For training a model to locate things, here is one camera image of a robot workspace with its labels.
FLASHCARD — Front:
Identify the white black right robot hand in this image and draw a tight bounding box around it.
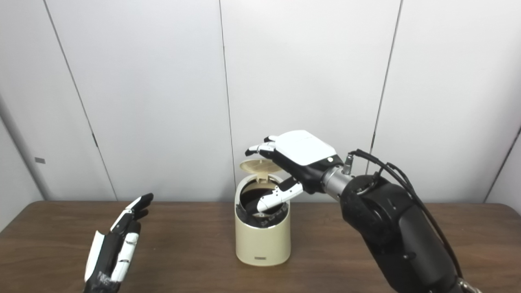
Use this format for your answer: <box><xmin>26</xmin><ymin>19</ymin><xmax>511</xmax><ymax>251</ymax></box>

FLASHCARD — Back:
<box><xmin>245</xmin><ymin>130</ymin><xmax>344</xmax><ymax>213</ymax></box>

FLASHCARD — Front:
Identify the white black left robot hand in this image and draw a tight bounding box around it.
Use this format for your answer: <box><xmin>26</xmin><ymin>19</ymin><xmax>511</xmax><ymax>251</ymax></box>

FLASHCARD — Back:
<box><xmin>83</xmin><ymin>193</ymin><xmax>154</xmax><ymax>293</ymax></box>

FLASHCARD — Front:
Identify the cream round bin lid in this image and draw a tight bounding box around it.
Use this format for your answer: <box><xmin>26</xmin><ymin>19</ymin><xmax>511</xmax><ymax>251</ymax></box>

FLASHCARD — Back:
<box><xmin>239</xmin><ymin>159</ymin><xmax>281</xmax><ymax>179</ymax></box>

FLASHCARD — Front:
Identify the cream-colored bin body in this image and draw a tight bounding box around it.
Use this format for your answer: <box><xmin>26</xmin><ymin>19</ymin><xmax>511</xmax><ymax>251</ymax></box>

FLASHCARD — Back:
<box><xmin>235</xmin><ymin>173</ymin><xmax>291</xmax><ymax>267</ymax></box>

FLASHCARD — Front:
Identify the black bin liner bag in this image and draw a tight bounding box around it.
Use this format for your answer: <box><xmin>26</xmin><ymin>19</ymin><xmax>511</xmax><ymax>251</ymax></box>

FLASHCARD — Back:
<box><xmin>239</xmin><ymin>183</ymin><xmax>289</xmax><ymax>228</ymax></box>

